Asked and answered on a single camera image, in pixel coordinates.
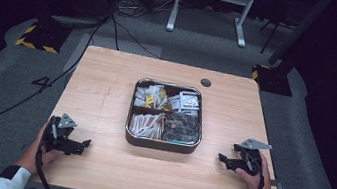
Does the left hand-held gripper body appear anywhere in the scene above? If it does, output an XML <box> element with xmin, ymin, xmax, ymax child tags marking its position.
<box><xmin>41</xmin><ymin>110</ymin><xmax>88</xmax><ymax>158</ymax></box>

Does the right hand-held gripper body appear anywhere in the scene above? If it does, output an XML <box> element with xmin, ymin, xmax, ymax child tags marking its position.
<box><xmin>229</xmin><ymin>136</ymin><xmax>274</xmax><ymax>178</ymax></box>

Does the brown four-compartment box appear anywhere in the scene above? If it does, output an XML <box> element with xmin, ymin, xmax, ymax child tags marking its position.
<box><xmin>122</xmin><ymin>76</ymin><xmax>210</xmax><ymax>157</ymax></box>

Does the clear lid with gold knob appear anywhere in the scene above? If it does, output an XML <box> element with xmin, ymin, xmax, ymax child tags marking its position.
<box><xmin>125</xmin><ymin>76</ymin><xmax>209</xmax><ymax>148</ymax></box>

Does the person's right hand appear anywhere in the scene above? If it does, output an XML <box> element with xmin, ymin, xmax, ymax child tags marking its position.
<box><xmin>231</xmin><ymin>148</ymin><xmax>287</xmax><ymax>189</ymax></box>

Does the person's left hand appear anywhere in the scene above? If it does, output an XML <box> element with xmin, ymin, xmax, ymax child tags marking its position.
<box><xmin>13</xmin><ymin>117</ymin><xmax>69</xmax><ymax>179</ymax></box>

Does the grey tape strip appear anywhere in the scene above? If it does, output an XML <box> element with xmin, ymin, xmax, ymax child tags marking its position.
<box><xmin>268</xmin><ymin>178</ymin><xmax>285</xmax><ymax>189</ymax></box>

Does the pile of dark packets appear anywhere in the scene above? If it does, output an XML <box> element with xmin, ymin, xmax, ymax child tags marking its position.
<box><xmin>162</xmin><ymin>110</ymin><xmax>204</xmax><ymax>147</ymax></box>

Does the pile of white brown stick packets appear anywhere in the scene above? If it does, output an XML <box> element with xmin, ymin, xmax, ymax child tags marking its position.
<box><xmin>127</xmin><ymin>108</ymin><xmax>167</xmax><ymax>141</ymax></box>

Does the pile of white dark-print sachets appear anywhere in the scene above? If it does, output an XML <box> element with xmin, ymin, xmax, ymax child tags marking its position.
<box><xmin>165</xmin><ymin>88</ymin><xmax>203</xmax><ymax>117</ymax></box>

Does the pile of white yellow packets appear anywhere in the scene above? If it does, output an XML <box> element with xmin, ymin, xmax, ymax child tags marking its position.
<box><xmin>132</xmin><ymin>82</ymin><xmax>170</xmax><ymax>111</ymax></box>

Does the black yellow striped stand base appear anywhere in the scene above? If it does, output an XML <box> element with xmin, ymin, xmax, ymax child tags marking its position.
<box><xmin>14</xmin><ymin>17</ymin><xmax>74</xmax><ymax>57</ymax></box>
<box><xmin>248</xmin><ymin>62</ymin><xmax>298</xmax><ymax>98</ymax></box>

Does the dark slanted stand pole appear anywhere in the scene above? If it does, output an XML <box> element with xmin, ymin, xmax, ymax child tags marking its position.
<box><xmin>266</xmin><ymin>0</ymin><xmax>335</xmax><ymax>74</ymax></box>

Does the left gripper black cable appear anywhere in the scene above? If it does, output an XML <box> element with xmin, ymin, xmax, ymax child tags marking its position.
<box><xmin>30</xmin><ymin>142</ymin><xmax>66</xmax><ymax>189</ymax></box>

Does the long black floor cable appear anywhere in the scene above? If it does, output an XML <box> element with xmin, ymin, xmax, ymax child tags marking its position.
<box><xmin>0</xmin><ymin>3</ymin><xmax>110</xmax><ymax>168</ymax></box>

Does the round table cable grommet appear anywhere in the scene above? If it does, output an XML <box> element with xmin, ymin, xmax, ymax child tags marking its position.
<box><xmin>199</xmin><ymin>77</ymin><xmax>213</xmax><ymax>89</ymax></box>

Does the thin black floor cable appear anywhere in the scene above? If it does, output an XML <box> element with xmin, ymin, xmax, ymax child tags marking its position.
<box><xmin>105</xmin><ymin>14</ymin><xmax>167</xmax><ymax>61</ymax></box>

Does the tangle of floor cables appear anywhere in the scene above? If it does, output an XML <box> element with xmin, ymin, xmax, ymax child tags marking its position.
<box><xmin>112</xmin><ymin>0</ymin><xmax>180</xmax><ymax>27</ymax></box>

